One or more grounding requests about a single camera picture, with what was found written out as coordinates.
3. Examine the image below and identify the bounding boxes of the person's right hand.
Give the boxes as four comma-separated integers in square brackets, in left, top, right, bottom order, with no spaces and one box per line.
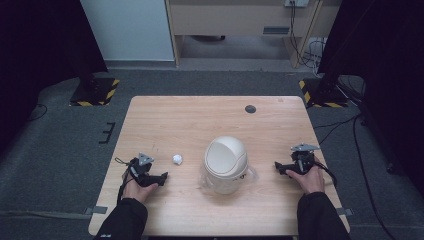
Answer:
[285,161,326,195]

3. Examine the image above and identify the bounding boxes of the white swing-lid trash can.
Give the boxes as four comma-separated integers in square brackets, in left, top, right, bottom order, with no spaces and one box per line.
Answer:
[203,135,249,195]

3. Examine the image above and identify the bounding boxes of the black stand base striped edge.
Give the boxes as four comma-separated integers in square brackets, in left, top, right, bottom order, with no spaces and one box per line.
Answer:
[298,78,349,109]
[69,77,121,108]

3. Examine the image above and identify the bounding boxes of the black curtain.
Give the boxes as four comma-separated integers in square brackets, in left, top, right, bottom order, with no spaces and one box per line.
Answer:
[317,0,424,196]
[0,0,109,151]

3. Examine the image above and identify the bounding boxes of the black cables under desk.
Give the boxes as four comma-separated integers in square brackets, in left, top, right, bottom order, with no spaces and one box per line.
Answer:
[288,1,327,70]

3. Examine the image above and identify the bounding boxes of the grey floor cable cover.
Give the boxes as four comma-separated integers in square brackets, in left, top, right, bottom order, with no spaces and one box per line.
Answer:
[0,209,92,221]

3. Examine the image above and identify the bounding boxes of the grey power strip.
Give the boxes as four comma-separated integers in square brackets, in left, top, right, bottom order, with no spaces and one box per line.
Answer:
[284,0,310,8]

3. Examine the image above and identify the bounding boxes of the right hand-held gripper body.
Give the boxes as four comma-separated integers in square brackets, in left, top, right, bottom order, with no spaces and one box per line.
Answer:
[283,143,321,176]

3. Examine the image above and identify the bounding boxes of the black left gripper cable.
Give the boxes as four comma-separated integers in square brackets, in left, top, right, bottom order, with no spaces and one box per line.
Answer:
[114,157,134,205]

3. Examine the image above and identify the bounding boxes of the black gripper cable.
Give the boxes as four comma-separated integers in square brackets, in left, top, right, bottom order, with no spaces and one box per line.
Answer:
[114,157,134,205]
[314,159,338,188]

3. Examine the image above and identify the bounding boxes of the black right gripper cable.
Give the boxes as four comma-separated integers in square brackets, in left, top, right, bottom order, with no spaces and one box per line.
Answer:
[314,159,338,188]

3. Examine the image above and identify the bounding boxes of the person's left hand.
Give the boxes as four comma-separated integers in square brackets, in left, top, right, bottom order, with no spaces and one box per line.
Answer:
[122,168,159,204]

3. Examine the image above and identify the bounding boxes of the black floor cable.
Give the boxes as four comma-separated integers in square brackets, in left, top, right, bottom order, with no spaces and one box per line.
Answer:
[313,112,398,240]
[27,103,48,122]

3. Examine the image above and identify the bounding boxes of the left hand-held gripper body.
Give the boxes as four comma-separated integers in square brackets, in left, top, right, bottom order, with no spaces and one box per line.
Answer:
[128,152,163,188]

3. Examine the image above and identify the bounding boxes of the white panel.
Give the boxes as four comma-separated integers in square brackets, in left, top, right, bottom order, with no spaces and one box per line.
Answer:
[79,0,176,62]

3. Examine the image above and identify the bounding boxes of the clear plastic bin liner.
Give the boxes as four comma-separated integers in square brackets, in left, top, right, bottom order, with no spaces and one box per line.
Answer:
[198,163,259,195]

